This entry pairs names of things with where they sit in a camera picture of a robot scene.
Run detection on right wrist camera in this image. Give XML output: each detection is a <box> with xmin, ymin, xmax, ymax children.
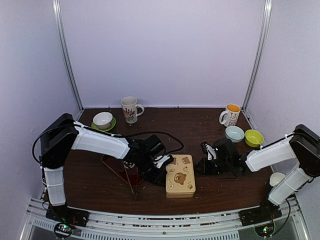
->
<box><xmin>200</xmin><ymin>141</ymin><xmax>218</xmax><ymax>161</ymax></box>

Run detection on white mug yellow interior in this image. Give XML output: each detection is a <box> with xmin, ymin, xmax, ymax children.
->
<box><xmin>219</xmin><ymin>103</ymin><xmax>241</xmax><ymax>127</ymax></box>

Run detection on left aluminium frame post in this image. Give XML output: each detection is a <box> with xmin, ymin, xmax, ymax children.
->
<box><xmin>52</xmin><ymin>0</ymin><xmax>84</xmax><ymax>112</ymax></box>

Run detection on tall floral beige mug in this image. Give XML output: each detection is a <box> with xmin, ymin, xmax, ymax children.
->
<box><xmin>120</xmin><ymin>96</ymin><xmax>145</xmax><ymax>124</ymax></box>

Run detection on dark red lacquer tray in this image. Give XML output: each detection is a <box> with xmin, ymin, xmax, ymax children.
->
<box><xmin>101</xmin><ymin>155</ymin><xmax>144</xmax><ymax>185</ymax></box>

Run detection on right aluminium frame post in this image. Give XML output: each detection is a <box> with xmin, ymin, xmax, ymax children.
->
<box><xmin>242</xmin><ymin>0</ymin><xmax>273</xmax><ymax>113</ymax></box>

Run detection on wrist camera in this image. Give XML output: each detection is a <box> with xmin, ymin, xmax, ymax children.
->
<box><xmin>200</xmin><ymin>141</ymin><xmax>218</xmax><ymax>161</ymax></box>
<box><xmin>153</xmin><ymin>154</ymin><xmax>174</xmax><ymax>169</ymax></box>

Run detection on white bowl near right base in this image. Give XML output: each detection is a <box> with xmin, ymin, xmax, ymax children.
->
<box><xmin>268</xmin><ymin>172</ymin><xmax>286</xmax><ymax>187</ymax></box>

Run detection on lime green bowl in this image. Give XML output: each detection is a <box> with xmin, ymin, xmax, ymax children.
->
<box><xmin>244</xmin><ymin>129</ymin><xmax>264</xmax><ymax>148</ymax></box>

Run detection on beige chocolate tin box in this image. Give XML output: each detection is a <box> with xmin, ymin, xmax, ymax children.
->
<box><xmin>166</xmin><ymin>192</ymin><xmax>195</xmax><ymax>199</ymax></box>

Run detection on aluminium frame post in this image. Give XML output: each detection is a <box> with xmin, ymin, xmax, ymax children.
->
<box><xmin>242</xmin><ymin>0</ymin><xmax>273</xmax><ymax>113</ymax></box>
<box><xmin>52</xmin><ymin>0</ymin><xmax>84</xmax><ymax>112</ymax></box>

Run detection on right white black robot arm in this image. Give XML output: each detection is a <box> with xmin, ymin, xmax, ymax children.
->
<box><xmin>194</xmin><ymin>124</ymin><xmax>320</xmax><ymax>221</ymax></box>

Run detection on black tongs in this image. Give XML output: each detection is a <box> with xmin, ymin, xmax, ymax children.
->
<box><xmin>123</xmin><ymin>161</ymin><xmax>141</xmax><ymax>201</ymax></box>

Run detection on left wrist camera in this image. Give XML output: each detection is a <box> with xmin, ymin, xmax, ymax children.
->
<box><xmin>153</xmin><ymin>154</ymin><xmax>174</xmax><ymax>169</ymax></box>

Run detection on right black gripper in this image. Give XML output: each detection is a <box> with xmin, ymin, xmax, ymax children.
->
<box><xmin>192</xmin><ymin>158</ymin><xmax>231</xmax><ymax>176</ymax></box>

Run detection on green saucer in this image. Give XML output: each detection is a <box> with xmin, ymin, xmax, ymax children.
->
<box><xmin>91</xmin><ymin>117</ymin><xmax>117</xmax><ymax>132</ymax></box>

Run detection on beige illustrated tin lid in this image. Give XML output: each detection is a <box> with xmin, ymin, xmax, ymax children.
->
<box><xmin>165</xmin><ymin>154</ymin><xmax>196</xmax><ymax>193</ymax></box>

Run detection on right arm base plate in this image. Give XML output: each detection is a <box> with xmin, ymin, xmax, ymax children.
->
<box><xmin>238</xmin><ymin>206</ymin><xmax>282</xmax><ymax>227</ymax></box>

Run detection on front aluminium rail frame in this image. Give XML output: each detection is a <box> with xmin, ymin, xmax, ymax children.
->
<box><xmin>19</xmin><ymin>192</ymin><xmax>311</xmax><ymax>240</ymax></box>

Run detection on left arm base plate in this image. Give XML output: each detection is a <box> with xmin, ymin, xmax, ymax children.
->
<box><xmin>45</xmin><ymin>206</ymin><xmax>90</xmax><ymax>227</ymax></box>

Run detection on white teacup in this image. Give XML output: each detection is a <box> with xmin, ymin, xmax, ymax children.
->
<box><xmin>93</xmin><ymin>112</ymin><xmax>113</xmax><ymax>130</ymax></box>

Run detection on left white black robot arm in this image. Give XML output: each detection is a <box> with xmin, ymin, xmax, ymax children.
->
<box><xmin>39</xmin><ymin>113</ymin><xmax>174</xmax><ymax>222</ymax></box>

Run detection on pale blue bowl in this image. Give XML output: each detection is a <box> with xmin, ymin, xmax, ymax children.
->
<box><xmin>225</xmin><ymin>125</ymin><xmax>245</xmax><ymax>143</ymax></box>

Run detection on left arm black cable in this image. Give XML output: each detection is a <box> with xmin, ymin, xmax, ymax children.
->
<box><xmin>31</xmin><ymin>126</ymin><xmax>185</xmax><ymax>166</ymax></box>

